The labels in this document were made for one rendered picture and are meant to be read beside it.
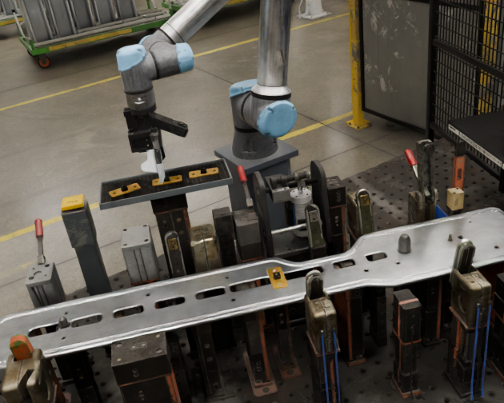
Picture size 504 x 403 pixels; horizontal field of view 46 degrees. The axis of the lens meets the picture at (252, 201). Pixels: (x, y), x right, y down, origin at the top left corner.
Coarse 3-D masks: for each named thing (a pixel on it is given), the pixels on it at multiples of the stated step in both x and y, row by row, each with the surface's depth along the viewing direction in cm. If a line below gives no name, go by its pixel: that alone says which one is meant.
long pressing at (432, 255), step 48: (384, 240) 157; (432, 240) 155; (480, 240) 152; (144, 288) 151; (192, 288) 149; (288, 288) 145; (336, 288) 143; (0, 336) 142; (48, 336) 140; (96, 336) 138
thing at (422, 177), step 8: (416, 144) 158; (424, 144) 158; (424, 152) 159; (432, 152) 155; (424, 160) 159; (432, 160) 159; (424, 168) 160; (432, 168) 160; (424, 176) 161; (432, 176) 160; (424, 184) 162; (432, 184) 161; (432, 192) 162; (424, 200) 162; (432, 200) 163
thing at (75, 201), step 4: (72, 196) 166; (76, 196) 166; (80, 196) 166; (84, 196) 167; (64, 200) 165; (68, 200) 164; (72, 200) 164; (76, 200) 164; (80, 200) 163; (64, 204) 162; (68, 204) 162; (72, 204) 162; (76, 204) 162; (80, 204) 162; (64, 208) 161; (68, 208) 162; (72, 208) 162
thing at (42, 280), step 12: (36, 264) 156; (48, 264) 156; (36, 276) 151; (48, 276) 151; (36, 288) 150; (48, 288) 151; (60, 288) 158; (36, 300) 152; (48, 300) 152; (60, 300) 155; (60, 360) 163; (60, 372) 165; (60, 384) 167
